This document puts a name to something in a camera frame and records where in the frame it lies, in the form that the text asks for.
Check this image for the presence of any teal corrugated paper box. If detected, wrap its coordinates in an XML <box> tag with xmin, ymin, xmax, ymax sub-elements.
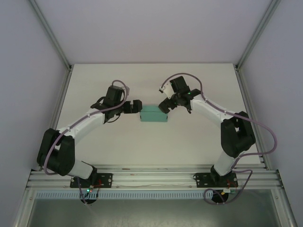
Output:
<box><xmin>139</xmin><ymin>105</ymin><xmax>169</xmax><ymax>123</ymax></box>

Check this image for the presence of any thin white wire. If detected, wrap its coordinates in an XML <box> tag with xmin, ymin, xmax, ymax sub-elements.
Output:
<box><xmin>115</xmin><ymin>183</ymin><xmax>193</xmax><ymax>188</ymax></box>

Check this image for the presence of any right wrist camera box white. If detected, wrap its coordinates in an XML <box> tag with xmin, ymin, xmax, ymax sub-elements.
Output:
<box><xmin>158</xmin><ymin>81</ymin><xmax>177</xmax><ymax>99</ymax></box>

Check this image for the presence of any aluminium mounting rail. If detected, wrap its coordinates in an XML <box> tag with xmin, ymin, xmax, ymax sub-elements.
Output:
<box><xmin>26</xmin><ymin>166</ymin><xmax>284</xmax><ymax>190</ymax></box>

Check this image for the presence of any aluminium frame post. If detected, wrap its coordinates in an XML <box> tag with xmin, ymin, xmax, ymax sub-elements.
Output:
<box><xmin>236</xmin><ymin>0</ymin><xmax>281</xmax><ymax>70</ymax></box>
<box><xmin>30</xmin><ymin>0</ymin><xmax>72</xmax><ymax>70</ymax></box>

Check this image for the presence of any aluminium side rail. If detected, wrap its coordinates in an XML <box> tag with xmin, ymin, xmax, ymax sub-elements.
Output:
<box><xmin>234</xmin><ymin>65</ymin><xmax>269</xmax><ymax>170</ymax></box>
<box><xmin>37</xmin><ymin>65</ymin><xmax>73</xmax><ymax>171</ymax></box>

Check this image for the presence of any grey slotted cable duct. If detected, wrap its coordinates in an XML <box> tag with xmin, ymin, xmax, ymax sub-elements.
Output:
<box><xmin>35</xmin><ymin>192</ymin><xmax>214</xmax><ymax>200</ymax></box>

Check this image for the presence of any aluminium lower frame strut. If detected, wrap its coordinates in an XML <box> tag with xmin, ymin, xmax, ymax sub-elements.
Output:
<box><xmin>12</xmin><ymin>188</ymin><xmax>36</xmax><ymax>227</ymax></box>
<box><xmin>271</xmin><ymin>188</ymin><xmax>298</xmax><ymax>227</ymax></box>

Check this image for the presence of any black round cable grommet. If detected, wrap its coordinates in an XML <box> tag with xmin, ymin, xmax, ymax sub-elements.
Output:
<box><xmin>211</xmin><ymin>190</ymin><xmax>231</xmax><ymax>205</ymax></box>
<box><xmin>80</xmin><ymin>197</ymin><xmax>98</xmax><ymax>205</ymax></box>

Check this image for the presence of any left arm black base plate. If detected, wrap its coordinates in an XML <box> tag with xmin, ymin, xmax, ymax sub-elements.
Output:
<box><xmin>69</xmin><ymin>173</ymin><xmax>113</xmax><ymax>189</ymax></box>

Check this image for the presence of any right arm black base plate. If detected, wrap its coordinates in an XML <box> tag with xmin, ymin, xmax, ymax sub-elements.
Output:
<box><xmin>192</xmin><ymin>172</ymin><xmax>238</xmax><ymax>189</ymax></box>

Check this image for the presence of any grey sheet metal panel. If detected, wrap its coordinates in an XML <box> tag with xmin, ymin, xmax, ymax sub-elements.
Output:
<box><xmin>25</xmin><ymin>198</ymin><xmax>286</xmax><ymax>227</ymax></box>

